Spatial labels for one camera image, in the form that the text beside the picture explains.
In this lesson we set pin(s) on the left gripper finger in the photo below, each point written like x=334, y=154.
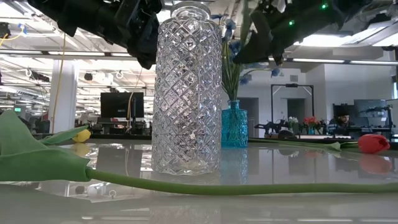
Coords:
x=147, y=49

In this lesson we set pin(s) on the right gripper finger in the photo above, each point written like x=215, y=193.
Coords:
x=279, y=57
x=259, y=46

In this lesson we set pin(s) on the blue artificial flower bunch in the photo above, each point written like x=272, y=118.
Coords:
x=231, y=77

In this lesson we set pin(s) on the blue glass vase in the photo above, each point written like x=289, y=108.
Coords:
x=234, y=127

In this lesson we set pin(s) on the yellow artificial tulip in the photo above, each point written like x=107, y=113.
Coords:
x=82, y=136

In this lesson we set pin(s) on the red artificial tulip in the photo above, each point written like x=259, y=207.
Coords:
x=373, y=143
x=31, y=155

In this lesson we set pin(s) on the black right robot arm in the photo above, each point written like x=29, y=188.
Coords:
x=342, y=9

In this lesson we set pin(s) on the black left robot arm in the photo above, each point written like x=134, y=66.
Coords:
x=77, y=15

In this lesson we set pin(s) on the black background robot arm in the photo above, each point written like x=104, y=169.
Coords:
x=273, y=127

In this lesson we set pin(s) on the clear cut-glass vase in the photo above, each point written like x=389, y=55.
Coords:
x=186, y=93

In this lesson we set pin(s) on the long ceiling light strip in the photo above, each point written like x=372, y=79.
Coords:
x=317, y=60
x=77, y=53

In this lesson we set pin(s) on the grey door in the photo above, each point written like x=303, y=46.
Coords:
x=296, y=110
x=253, y=116

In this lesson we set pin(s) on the black computer monitor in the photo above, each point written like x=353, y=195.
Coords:
x=121, y=104

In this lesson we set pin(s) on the white flower bouquet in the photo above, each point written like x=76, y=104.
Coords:
x=293, y=120

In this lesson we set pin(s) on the red flower bouquet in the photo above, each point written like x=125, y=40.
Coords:
x=311, y=121

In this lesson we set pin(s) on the person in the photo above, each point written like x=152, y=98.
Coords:
x=342, y=119

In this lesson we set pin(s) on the white pillar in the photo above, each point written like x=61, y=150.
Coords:
x=65, y=99

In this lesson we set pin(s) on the wide dark monitor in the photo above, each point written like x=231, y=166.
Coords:
x=363, y=107

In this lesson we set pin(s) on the green exit sign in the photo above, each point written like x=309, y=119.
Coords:
x=17, y=109

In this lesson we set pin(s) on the black metal rig frame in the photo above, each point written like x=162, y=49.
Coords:
x=292, y=85

